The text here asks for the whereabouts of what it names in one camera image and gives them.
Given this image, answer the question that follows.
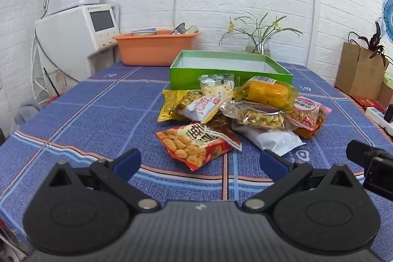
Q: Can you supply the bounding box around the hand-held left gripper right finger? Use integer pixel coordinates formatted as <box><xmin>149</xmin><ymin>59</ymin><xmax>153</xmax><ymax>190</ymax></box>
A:
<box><xmin>242</xmin><ymin>149</ymin><xmax>361</xmax><ymax>213</ymax></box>

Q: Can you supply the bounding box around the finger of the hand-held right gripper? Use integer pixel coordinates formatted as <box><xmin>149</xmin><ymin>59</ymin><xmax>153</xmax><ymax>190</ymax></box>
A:
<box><xmin>346</xmin><ymin>140</ymin><xmax>393</xmax><ymax>172</ymax></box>
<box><xmin>363</xmin><ymin>157</ymin><xmax>393</xmax><ymax>199</ymax></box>

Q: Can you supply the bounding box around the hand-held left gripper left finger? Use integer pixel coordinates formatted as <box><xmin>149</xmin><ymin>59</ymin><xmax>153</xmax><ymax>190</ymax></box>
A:
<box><xmin>46</xmin><ymin>148</ymin><xmax>160</xmax><ymax>213</ymax></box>

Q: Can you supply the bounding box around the green cardboard box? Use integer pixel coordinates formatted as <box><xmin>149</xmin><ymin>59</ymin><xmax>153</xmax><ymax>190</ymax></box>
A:
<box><xmin>169</xmin><ymin>50</ymin><xmax>293</xmax><ymax>91</ymax></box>

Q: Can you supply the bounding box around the plain white snack packet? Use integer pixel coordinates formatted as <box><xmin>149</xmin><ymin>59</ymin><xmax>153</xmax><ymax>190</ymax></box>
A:
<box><xmin>231</xmin><ymin>123</ymin><xmax>306</xmax><ymax>157</ymax></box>

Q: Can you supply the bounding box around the white power strip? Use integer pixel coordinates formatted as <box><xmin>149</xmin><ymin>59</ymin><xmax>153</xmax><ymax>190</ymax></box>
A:
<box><xmin>365</xmin><ymin>107</ymin><xmax>393</xmax><ymax>137</ymax></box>

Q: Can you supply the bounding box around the clear packet of nuts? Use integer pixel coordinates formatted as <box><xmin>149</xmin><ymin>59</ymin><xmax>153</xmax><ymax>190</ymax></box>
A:
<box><xmin>220</xmin><ymin>100</ymin><xmax>294</xmax><ymax>131</ymax></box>

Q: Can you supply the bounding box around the flat red box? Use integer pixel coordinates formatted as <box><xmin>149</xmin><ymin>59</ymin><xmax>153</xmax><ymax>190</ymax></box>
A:
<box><xmin>350</xmin><ymin>95</ymin><xmax>385</xmax><ymax>111</ymax></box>

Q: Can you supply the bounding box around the blue checked tablecloth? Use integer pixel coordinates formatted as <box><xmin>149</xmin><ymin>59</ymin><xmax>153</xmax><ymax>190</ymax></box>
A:
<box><xmin>0</xmin><ymin>61</ymin><xmax>393</xmax><ymax>262</ymax></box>

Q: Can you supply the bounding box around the pink peanut packet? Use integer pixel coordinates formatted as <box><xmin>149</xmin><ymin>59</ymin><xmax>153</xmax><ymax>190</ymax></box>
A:
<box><xmin>285</xmin><ymin>96</ymin><xmax>333</xmax><ymax>131</ymax></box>

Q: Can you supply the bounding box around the red snack packet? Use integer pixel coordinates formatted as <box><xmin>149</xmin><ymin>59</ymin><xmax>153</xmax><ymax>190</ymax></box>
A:
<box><xmin>155</xmin><ymin>124</ymin><xmax>234</xmax><ymax>171</ymax></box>

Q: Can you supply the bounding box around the small brown cardboard box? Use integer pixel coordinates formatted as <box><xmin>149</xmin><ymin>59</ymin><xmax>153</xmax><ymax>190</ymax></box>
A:
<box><xmin>378</xmin><ymin>82</ymin><xmax>393</xmax><ymax>109</ymax></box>

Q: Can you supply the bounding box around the yellow corn packet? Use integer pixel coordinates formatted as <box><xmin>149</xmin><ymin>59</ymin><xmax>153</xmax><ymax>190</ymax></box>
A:
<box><xmin>235</xmin><ymin>76</ymin><xmax>300</xmax><ymax>111</ymax></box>

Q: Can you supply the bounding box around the yellow snack packet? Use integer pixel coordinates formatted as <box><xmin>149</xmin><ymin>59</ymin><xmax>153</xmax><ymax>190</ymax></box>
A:
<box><xmin>157</xmin><ymin>89</ymin><xmax>203</xmax><ymax>123</ymax></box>

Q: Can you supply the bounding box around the brown paper bag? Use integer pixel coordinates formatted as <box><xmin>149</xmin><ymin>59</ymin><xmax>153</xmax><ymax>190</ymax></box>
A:
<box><xmin>334</xmin><ymin>32</ymin><xmax>389</xmax><ymax>101</ymax></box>

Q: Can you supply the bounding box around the white and pink snack packet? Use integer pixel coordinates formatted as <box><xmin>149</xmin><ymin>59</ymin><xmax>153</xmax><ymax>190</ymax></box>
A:
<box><xmin>183</xmin><ymin>96</ymin><xmax>226</xmax><ymax>124</ymax></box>

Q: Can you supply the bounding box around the clear packet of white biscuits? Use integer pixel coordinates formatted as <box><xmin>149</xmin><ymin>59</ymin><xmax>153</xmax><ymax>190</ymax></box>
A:
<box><xmin>199</xmin><ymin>74</ymin><xmax>236</xmax><ymax>100</ymax></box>

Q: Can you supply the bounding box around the grey cloth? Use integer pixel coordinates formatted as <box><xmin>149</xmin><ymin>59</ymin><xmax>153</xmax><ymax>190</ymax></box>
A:
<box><xmin>14</xmin><ymin>104</ymin><xmax>41</xmax><ymax>131</ymax></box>

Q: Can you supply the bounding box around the dark red leafy plant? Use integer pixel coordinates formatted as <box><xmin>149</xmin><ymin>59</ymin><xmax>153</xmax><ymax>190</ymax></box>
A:
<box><xmin>358</xmin><ymin>21</ymin><xmax>393</xmax><ymax>67</ymax></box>

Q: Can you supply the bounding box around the orange plastic basin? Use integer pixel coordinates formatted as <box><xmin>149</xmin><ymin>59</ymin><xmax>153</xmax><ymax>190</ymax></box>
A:
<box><xmin>112</xmin><ymin>29</ymin><xmax>202</xmax><ymax>67</ymax></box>

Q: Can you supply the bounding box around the glass vase with flowers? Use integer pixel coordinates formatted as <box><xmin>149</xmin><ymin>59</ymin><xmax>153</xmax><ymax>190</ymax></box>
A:
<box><xmin>219</xmin><ymin>11</ymin><xmax>303</xmax><ymax>55</ymax></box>

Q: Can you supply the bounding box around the white appliance with screen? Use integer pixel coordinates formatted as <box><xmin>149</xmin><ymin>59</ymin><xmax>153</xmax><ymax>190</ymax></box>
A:
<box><xmin>35</xmin><ymin>3</ymin><xmax>121</xmax><ymax>82</ymax></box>

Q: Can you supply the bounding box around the blue paper fan decoration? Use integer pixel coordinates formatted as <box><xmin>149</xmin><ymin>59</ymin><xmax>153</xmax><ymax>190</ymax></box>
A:
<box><xmin>381</xmin><ymin>0</ymin><xmax>393</xmax><ymax>43</ymax></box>

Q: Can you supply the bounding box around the white wire rack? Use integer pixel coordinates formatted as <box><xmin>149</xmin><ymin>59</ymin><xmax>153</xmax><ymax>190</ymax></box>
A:
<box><xmin>30</xmin><ymin>32</ymin><xmax>63</xmax><ymax>107</ymax></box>

